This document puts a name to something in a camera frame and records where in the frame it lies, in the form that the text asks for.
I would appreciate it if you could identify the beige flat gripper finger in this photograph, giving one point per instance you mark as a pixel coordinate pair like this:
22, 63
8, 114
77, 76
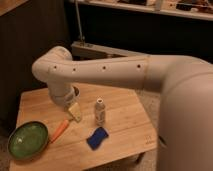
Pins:
75, 112

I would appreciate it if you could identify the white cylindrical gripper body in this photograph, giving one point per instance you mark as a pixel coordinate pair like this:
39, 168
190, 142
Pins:
63, 94

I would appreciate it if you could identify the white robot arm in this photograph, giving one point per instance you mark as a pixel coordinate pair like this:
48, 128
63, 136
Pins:
185, 123

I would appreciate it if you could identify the orange carrot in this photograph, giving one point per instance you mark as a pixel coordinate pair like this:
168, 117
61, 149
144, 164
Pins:
58, 132

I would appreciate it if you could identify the small white bottle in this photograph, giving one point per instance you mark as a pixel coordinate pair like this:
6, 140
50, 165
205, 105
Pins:
99, 112

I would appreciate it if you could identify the blue sponge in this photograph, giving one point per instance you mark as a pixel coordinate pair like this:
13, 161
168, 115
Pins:
95, 140

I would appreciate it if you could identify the wooden table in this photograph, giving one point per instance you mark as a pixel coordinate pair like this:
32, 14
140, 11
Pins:
129, 127

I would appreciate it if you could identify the grey metal shelf beam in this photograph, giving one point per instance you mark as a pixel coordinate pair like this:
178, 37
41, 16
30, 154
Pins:
92, 51

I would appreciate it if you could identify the green bowl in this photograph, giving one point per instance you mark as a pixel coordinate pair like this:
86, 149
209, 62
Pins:
28, 140

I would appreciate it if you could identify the metal vertical pole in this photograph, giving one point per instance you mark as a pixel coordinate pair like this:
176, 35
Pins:
81, 36

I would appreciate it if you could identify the upper shelf with items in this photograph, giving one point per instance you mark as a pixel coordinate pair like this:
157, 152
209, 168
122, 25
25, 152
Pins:
193, 9

